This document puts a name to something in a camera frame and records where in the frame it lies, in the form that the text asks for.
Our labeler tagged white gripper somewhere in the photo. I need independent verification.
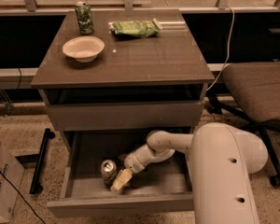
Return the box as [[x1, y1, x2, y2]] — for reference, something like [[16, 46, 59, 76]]
[[110, 144, 159, 192]]

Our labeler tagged silver 7up can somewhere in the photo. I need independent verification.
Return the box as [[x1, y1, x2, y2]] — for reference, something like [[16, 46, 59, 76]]
[[101, 160, 118, 187]]

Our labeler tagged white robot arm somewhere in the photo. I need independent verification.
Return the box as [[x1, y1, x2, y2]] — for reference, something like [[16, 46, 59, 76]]
[[111, 122, 268, 224]]

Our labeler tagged open grey middle drawer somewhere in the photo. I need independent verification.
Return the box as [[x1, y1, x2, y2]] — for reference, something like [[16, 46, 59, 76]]
[[48, 129, 193, 217]]

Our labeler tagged closed grey top drawer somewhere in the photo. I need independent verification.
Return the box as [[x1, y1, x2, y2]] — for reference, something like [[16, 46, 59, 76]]
[[47, 101, 204, 131]]

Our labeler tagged grey drawer cabinet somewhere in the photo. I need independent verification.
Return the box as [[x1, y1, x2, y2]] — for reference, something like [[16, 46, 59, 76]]
[[30, 8, 216, 142]]

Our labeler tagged green soda can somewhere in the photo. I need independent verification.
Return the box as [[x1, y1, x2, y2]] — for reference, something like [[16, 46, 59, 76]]
[[75, 1, 94, 35]]

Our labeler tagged black metal bar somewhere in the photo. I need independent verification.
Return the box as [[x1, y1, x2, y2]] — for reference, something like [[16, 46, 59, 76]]
[[29, 128, 55, 194]]

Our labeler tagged cardboard box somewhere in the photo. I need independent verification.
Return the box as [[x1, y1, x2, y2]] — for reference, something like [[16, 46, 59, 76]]
[[0, 142, 24, 223]]

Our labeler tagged white bowl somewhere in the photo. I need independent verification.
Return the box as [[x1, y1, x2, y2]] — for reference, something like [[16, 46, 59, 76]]
[[63, 36, 105, 63]]

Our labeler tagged green chip bag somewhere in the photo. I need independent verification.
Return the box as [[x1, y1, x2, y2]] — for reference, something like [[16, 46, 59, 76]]
[[109, 19, 162, 37]]

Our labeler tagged grey office chair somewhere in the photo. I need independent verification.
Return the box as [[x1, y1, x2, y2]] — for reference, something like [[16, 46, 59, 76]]
[[206, 62, 280, 188]]

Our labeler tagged black cable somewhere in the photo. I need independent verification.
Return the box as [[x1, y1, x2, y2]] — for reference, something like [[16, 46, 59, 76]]
[[0, 152, 47, 224]]

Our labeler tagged white cable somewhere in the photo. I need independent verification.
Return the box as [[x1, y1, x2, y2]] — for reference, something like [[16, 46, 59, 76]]
[[205, 5, 236, 92]]

